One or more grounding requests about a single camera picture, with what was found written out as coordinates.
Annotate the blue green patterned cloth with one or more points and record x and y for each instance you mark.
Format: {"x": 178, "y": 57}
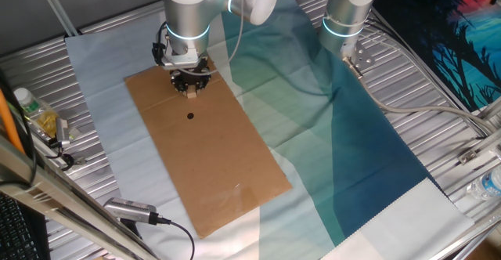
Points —
{"x": 332, "y": 142}

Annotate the orange rod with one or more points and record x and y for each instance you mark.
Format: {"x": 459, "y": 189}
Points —
{"x": 8, "y": 123}

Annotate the small metal bracket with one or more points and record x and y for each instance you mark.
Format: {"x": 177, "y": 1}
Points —
{"x": 467, "y": 157}

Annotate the brown cardboard sheet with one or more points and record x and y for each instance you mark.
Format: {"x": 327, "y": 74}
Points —
{"x": 211, "y": 154}

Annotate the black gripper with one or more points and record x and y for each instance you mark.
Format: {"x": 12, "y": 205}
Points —
{"x": 192, "y": 79}

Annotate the black metal camera clamp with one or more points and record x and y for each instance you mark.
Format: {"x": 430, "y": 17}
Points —
{"x": 131, "y": 228}

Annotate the black round target dot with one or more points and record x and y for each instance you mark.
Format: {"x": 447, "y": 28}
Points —
{"x": 190, "y": 116}

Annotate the grey depth camera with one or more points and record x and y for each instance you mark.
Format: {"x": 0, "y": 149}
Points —
{"x": 129, "y": 210}

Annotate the dark colourful poster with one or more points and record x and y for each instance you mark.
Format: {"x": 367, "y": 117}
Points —
{"x": 442, "y": 29}

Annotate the black keyboard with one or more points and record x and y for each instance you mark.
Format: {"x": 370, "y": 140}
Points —
{"x": 17, "y": 232}

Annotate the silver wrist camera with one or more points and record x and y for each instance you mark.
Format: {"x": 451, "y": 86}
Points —
{"x": 180, "y": 61}

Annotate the yellow oil bottle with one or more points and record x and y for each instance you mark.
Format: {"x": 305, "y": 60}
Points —
{"x": 41, "y": 113}

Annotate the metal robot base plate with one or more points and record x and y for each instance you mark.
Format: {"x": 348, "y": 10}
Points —
{"x": 362, "y": 56}

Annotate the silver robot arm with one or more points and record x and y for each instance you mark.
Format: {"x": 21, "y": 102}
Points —
{"x": 184, "y": 9}

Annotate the small wooden cube block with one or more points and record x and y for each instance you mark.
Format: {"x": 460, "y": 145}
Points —
{"x": 191, "y": 92}

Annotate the slanted aluminium post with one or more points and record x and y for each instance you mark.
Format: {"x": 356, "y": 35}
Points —
{"x": 56, "y": 7}

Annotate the clear water bottle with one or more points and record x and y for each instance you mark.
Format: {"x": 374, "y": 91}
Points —
{"x": 487, "y": 185}

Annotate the aluminium frame beam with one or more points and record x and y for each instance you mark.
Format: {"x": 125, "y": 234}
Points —
{"x": 58, "y": 197}

